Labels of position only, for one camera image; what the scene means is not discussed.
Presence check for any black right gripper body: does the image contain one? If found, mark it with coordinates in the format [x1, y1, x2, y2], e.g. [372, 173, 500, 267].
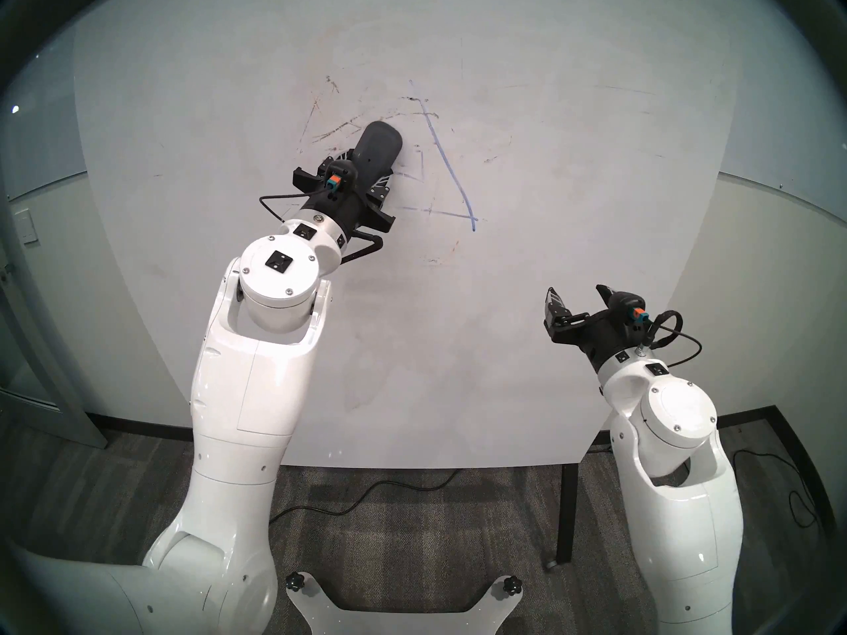
[553, 310, 646, 371]

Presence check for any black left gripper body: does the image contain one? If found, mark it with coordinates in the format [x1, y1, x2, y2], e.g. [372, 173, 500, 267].
[292, 167, 396, 241]

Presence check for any dark grey whiteboard eraser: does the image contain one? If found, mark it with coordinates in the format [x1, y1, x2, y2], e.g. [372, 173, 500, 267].
[351, 120, 405, 181]

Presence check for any white whiteboard table surface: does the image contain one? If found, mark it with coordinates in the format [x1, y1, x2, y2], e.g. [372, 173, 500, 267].
[73, 0, 738, 470]

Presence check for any black table leg with caster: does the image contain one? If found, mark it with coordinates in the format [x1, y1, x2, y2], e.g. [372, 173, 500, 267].
[544, 462, 580, 570]

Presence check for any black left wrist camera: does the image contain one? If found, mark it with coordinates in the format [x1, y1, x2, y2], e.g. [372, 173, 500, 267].
[324, 161, 359, 196]

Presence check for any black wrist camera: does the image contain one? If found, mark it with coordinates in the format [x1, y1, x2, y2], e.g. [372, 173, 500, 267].
[324, 161, 359, 196]
[609, 290, 648, 329]

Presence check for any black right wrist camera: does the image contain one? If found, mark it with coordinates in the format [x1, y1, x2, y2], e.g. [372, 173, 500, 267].
[609, 290, 648, 329]

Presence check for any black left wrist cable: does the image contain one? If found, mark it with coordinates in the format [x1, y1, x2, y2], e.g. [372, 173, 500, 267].
[259, 192, 384, 265]

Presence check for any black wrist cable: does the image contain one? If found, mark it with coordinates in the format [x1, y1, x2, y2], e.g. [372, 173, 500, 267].
[641, 308, 703, 366]
[259, 192, 384, 265]

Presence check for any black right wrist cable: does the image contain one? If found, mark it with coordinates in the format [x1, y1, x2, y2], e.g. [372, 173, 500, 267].
[641, 308, 703, 366]

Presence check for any long black floor cable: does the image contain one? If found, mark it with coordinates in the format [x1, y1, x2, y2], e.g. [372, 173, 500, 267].
[268, 468, 459, 523]

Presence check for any looped black floor cable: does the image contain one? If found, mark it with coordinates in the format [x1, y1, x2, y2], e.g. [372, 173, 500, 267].
[728, 445, 821, 529]

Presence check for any grey glass door frame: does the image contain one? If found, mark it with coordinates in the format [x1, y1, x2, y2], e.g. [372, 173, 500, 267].
[0, 190, 108, 450]

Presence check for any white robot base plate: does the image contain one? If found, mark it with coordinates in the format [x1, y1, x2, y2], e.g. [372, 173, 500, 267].
[286, 574, 523, 635]

